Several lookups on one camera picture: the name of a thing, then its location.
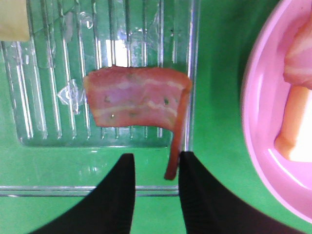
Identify bacon strip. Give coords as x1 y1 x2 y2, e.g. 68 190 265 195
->
283 16 312 89
83 65 192 180

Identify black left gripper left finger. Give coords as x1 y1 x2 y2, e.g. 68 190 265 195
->
34 154 136 234

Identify clear left ingredient tray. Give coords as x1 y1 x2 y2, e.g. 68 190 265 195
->
0 0 200 197

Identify yellow cheese slice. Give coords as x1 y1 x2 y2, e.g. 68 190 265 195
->
0 0 30 41

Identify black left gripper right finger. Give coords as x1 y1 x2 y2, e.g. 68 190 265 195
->
178 151 310 234

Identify pink round plate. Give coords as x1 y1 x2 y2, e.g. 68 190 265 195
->
241 0 312 222

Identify bread slice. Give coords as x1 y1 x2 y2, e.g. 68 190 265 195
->
274 86 312 162

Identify green table cloth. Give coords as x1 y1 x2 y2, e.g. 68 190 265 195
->
0 0 312 234

